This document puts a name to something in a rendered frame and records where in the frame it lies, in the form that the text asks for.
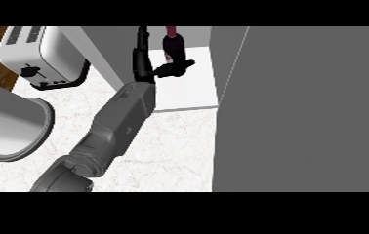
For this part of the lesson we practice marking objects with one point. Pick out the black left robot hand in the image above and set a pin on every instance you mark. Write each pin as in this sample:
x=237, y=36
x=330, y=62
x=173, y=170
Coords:
x=141, y=65

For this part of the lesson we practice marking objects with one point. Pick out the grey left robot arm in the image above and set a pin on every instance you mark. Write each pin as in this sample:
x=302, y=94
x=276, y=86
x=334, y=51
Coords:
x=123, y=114

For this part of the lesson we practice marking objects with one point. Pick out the dark red wine bottle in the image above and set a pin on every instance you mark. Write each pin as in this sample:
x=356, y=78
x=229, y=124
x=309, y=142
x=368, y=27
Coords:
x=173, y=46

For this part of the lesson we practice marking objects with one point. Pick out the dark grey cabinet door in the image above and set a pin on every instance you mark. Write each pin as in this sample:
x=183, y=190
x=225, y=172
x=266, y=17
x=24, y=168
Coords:
x=297, y=114

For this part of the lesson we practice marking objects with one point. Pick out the white toaster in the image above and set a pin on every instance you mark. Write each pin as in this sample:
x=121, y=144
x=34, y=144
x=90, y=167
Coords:
x=51, y=57

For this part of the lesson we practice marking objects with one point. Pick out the grey round appliance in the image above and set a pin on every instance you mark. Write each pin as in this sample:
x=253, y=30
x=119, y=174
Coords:
x=21, y=124

